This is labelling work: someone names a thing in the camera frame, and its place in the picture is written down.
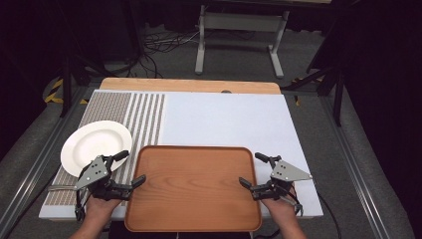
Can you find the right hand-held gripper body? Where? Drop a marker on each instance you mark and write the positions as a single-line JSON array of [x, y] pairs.
[[287, 172]]

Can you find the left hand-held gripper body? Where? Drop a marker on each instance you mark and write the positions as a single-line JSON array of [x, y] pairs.
[[91, 174]]

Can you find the white round plate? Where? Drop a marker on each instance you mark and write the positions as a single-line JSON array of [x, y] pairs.
[[93, 144]]

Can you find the brown wooden tray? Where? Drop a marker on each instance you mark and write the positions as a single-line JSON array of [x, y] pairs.
[[194, 189]]

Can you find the person's left hand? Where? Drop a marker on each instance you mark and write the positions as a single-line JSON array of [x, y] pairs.
[[101, 207]]

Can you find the person's right hand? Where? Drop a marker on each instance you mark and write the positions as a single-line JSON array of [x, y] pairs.
[[278, 207]]

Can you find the grey striped placemat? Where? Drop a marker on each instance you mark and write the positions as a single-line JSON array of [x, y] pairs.
[[109, 109]]

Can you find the striped light blue tablecloth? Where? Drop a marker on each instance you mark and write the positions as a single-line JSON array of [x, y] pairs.
[[225, 119]]

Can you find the yellow black hazard tape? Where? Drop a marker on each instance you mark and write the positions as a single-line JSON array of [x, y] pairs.
[[297, 99], [54, 91]]

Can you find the black metal stand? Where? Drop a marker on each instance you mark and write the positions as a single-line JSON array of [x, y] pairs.
[[335, 83], [66, 83]]

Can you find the black curtain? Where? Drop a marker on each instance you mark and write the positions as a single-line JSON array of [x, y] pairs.
[[23, 49], [384, 83]]

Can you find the aluminium floor rail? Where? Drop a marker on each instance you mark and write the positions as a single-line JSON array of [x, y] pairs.
[[36, 166], [355, 166]]

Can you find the white metal stand frame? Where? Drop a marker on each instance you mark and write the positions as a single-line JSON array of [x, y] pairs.
[[242, 23]]

